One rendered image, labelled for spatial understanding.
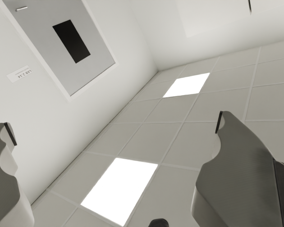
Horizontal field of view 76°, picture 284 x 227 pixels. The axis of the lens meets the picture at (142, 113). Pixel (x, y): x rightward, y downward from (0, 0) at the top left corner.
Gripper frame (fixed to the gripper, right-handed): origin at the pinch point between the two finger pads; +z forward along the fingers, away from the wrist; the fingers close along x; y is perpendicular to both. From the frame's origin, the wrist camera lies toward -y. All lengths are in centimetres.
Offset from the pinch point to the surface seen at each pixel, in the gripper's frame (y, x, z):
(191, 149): 106, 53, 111
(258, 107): 78, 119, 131
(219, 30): 30, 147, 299
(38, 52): 37, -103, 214
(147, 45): 63, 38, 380
